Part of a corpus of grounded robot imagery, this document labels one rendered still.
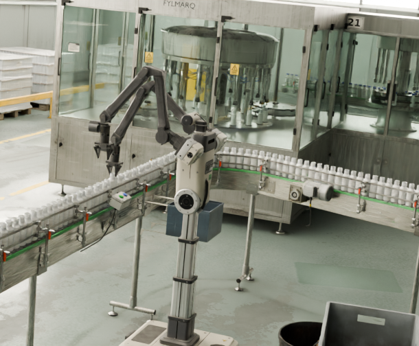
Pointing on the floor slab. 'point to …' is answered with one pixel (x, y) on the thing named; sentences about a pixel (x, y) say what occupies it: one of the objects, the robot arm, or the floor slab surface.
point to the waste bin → (300, 333)
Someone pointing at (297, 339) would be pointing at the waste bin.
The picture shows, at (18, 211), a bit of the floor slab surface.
